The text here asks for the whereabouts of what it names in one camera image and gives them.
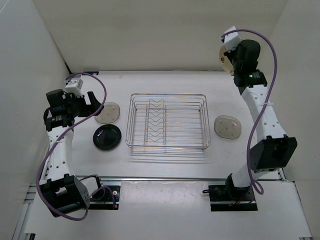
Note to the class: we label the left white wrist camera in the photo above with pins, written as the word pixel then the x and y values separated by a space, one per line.
pixel 74 86

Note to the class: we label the chrome wire dish rack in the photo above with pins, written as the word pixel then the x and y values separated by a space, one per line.
pixel 168 121

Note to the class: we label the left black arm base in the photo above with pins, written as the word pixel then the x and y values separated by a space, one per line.
pixel 106 199

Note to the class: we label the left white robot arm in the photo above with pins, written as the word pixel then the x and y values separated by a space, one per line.
pixel 58 187

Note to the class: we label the cream ceramic plate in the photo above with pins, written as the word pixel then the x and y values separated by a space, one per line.
pixel 225 62

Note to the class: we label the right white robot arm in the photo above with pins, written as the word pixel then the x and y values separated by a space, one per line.
pixel 274 147

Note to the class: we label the clear glass plate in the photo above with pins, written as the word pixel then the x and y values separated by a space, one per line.
pixel 227 127
pixel 109 114

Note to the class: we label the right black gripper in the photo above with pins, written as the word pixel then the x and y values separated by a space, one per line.
pixel 237 49

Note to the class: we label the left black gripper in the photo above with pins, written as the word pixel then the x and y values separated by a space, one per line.
pixel 95 104

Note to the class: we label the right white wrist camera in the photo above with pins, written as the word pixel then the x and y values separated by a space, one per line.
pixel 231 40

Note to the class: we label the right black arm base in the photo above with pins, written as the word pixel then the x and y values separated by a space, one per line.
pixel 223 201

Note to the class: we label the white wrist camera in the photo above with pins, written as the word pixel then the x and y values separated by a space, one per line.
pixel 231 40
pixel 74 86

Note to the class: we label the black glossy plate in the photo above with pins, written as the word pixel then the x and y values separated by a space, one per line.
pixel 107 137

